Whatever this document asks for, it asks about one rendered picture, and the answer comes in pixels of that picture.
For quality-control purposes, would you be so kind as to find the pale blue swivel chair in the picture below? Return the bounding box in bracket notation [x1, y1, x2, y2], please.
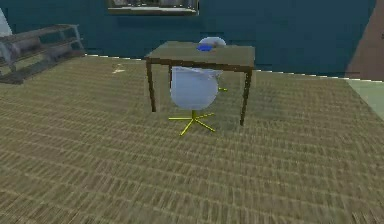
[168, 65, 224, 137]
[198, 36, 229, 93]

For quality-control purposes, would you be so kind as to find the brown wooden table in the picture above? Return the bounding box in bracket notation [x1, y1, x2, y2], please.
[145, 40, 256, 127]

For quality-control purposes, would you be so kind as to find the grey low shelf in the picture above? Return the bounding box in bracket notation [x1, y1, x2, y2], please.
[0, 23, 86, 85]

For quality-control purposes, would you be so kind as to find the brown room door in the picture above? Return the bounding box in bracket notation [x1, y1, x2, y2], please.
[345, 0, 384, 82]

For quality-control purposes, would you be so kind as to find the framed wall picture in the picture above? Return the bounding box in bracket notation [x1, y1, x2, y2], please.
[106, 0, 200, 16]

